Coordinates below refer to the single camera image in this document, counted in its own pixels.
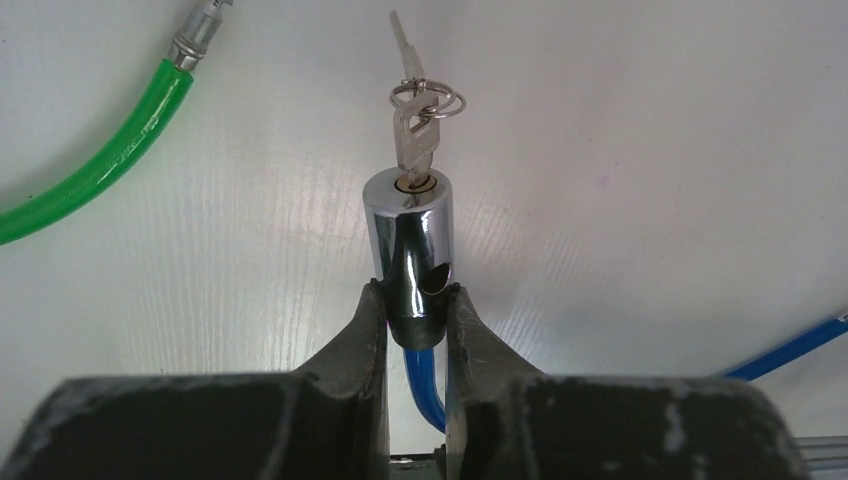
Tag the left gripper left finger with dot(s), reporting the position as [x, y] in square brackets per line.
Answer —
[326, 419]

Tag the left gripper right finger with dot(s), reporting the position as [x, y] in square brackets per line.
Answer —
[509, 420]

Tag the blue cable lock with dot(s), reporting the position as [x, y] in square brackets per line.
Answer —
[411, 233]

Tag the silver keys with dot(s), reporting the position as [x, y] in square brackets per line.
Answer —
[420, 105]

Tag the green cable lock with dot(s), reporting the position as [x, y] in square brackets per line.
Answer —
[149, 118]

